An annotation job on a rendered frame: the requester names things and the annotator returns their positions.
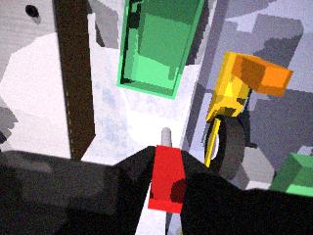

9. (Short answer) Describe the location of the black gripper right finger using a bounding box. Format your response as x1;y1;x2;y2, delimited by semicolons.
180;150;313;235

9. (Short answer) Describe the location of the red-headed stop pin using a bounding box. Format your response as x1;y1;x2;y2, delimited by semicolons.
148;127;187;214

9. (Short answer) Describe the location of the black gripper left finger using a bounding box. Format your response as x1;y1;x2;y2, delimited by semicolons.
0;145;156;235

